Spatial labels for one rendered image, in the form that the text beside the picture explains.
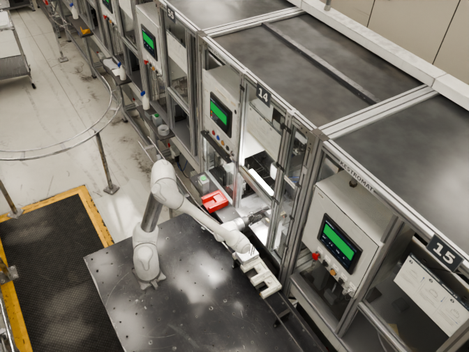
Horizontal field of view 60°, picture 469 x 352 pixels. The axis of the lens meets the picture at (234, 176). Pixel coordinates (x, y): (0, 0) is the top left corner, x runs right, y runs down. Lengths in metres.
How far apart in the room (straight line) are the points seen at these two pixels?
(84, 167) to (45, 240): 0.98
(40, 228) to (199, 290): 1.97
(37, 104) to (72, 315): 3.08
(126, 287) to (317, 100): 1.75
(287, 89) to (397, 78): 0.63
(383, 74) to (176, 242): 1.80
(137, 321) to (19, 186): 2.46
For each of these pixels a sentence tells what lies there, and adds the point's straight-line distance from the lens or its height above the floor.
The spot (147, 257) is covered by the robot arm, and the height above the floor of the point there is 0.95.
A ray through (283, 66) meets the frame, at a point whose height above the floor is 2.01.
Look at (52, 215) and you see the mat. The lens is 4.38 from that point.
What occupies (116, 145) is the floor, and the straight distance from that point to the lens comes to 4.96.
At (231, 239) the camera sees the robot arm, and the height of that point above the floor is 1.12.
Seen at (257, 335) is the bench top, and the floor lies 0.68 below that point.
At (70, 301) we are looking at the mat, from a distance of 3.78.
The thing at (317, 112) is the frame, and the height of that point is 2.01.
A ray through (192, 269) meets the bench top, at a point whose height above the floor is 0.68.
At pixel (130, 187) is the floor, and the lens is 4.44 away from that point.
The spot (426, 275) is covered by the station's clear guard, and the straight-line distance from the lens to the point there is 1.78.
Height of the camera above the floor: 3.19
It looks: 45 degrees down
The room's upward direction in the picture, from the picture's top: 3 degrees clockwise
